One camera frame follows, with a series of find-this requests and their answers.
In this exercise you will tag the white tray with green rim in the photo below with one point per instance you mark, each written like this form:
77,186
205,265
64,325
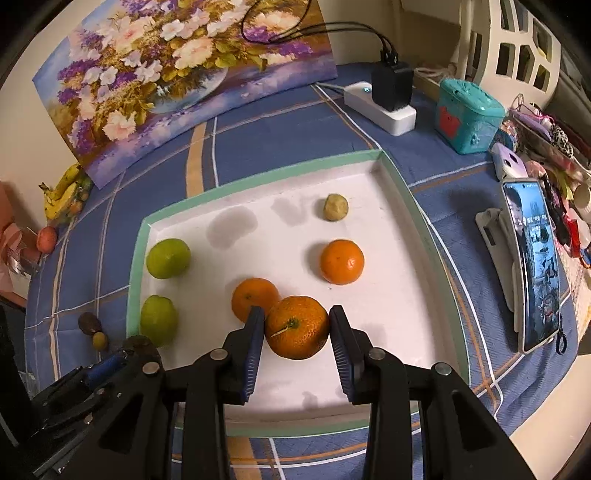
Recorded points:
271,226

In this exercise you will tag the white phone stand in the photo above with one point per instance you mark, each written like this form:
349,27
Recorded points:
493,230

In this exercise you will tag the clear plastic fruit container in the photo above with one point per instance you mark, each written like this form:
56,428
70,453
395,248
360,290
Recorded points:
71,203

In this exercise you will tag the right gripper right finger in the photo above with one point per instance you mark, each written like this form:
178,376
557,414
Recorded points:
460,437

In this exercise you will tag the cluttered accessory tray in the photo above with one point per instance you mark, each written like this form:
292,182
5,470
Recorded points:
550,158

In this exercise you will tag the small brown longan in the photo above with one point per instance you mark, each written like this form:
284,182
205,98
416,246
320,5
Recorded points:
336,207
100,341

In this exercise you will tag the blue plaid tablecloth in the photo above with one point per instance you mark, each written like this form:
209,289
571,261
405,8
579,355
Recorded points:
89,269

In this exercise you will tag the orange tangerine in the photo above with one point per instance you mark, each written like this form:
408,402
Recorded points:
297,328
253,292
342,262

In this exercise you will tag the red apple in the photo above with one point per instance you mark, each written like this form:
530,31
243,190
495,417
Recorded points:
46,240

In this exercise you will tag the black power adapter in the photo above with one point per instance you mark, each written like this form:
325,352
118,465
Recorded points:
392,86

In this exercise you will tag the teal toy box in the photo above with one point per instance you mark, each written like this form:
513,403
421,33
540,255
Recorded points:
467,117

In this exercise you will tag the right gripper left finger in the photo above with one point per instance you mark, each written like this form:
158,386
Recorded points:
225,376

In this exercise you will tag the green mango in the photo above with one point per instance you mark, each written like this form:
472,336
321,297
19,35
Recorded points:
158,320
168,258

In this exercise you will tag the flower painting canvas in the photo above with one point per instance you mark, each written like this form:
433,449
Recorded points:
132,75

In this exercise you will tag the smartphone on stand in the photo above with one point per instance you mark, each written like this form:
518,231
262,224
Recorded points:
537,304

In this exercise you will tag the purple white small device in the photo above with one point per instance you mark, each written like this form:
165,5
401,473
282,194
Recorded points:
508,165

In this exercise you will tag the white power strip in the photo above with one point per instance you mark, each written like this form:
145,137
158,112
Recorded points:
358,96

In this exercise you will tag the yellow banana bunch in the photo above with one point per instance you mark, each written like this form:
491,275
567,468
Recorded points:
55,198

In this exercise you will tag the white chair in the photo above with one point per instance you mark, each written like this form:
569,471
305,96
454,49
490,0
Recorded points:
502,47

